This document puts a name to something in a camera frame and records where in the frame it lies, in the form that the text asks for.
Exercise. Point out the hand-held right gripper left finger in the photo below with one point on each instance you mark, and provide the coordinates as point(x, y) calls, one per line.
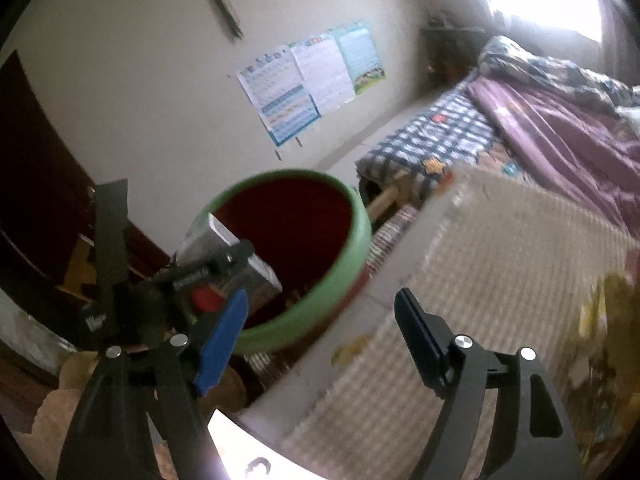
point(220, 345)

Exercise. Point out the blue checked bedsheet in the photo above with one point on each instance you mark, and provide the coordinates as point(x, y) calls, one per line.
point(430, 135)

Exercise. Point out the blue patchwork quilt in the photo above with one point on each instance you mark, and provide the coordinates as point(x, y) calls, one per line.
point(545, 67)

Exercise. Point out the yellow snack wrapper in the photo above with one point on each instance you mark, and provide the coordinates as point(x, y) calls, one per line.
point(612, 320)

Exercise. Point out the teal wall poster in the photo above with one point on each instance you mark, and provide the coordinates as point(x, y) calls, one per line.
point(360, 55)

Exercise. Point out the purple quilt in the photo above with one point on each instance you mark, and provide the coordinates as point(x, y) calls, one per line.
point(565, 145)

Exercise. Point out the dark wooden door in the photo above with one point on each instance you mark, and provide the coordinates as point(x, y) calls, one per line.
point(35, 185)

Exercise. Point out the blue and white wall poster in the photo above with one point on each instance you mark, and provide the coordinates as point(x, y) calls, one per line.
point(280, 95)

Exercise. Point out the dark bedside stand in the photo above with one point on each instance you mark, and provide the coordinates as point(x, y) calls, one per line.
point(450, 50)

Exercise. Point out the white glossy object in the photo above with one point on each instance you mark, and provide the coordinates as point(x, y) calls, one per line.
point(245, 450)

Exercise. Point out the wooden bed frame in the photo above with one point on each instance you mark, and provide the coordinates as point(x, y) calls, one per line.
point(387, 197)

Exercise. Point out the silver foil packet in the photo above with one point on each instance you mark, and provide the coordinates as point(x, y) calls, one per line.
point(257, 277)

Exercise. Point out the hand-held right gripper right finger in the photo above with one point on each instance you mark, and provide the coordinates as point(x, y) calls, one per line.
point(420, 340)

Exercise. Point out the tan fuzzy cloth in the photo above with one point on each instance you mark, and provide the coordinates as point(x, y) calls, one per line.
point(55, 405)

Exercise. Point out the long metal wall bracket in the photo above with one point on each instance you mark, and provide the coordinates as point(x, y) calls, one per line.
point(217, 2)

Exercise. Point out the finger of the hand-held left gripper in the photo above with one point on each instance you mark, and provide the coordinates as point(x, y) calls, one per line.
point(232, 256)

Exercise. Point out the green-rimmed red bin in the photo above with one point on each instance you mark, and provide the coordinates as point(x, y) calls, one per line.
point(300, 230)

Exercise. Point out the white text wall poster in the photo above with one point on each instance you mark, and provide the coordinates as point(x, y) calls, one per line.
point(322, 72)

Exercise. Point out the beige plaid mat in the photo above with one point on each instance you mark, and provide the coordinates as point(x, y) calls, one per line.
point(505, 260)

